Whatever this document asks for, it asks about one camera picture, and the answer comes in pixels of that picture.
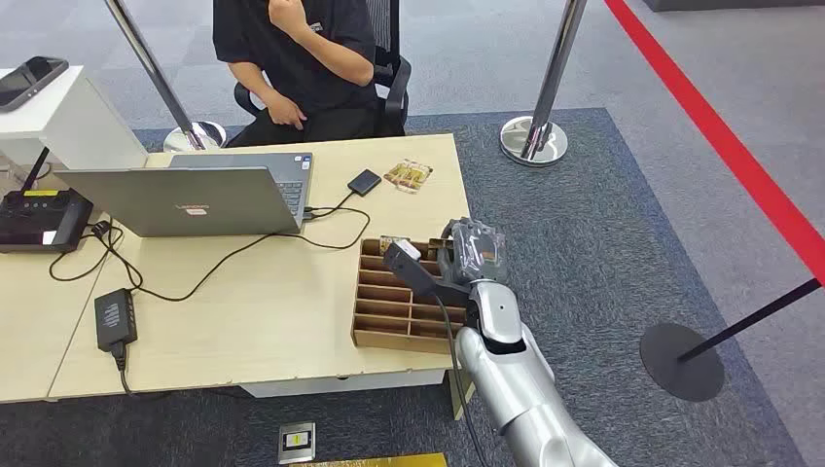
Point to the silver stanchion post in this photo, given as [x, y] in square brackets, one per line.
[154, 71]
[554, 71]

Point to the white pedestal box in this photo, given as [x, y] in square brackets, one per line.
[71, 122]

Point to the black office chair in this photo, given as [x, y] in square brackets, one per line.
[396, 84]

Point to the black remote controller with antenna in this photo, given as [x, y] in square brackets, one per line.
[39, 222]

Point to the black and white wrist camera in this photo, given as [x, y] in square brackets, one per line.
[412, 271]

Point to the black power adapter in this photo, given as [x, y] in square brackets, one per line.
[116, 319]

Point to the person's left forearm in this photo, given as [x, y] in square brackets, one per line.
[335, 58]

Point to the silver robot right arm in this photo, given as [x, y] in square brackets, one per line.
[515, 387]

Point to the person's right forearm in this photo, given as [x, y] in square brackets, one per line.
[254, 80]

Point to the red floor tape line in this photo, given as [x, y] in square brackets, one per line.
[720, 129]

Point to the black stanchion post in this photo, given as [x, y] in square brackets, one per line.
[677, 367]

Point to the person's left hand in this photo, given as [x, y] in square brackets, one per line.
[287, 14]

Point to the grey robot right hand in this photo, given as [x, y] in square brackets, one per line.
[470, 258]

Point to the black handheld screen device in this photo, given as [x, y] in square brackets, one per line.
[29, 80]

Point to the dark blue carpet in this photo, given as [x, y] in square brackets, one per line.
[580, 225]

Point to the yellow floor strip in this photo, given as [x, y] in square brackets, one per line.
[387, 461]

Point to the cardboard slotted organizer box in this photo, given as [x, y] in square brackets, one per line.
[387, 303]

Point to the white desk underframe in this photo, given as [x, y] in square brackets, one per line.
[341, 383]

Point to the wooden desk leg bracket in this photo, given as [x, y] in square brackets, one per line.
[461, 396]

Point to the grey laptop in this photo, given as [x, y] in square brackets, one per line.
[180, 200]

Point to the silver floor socket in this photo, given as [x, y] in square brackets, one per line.
[296, 443]

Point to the person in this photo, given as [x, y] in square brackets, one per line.
[303, 64]

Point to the person's right hand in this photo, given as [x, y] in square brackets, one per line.
[285, 111]

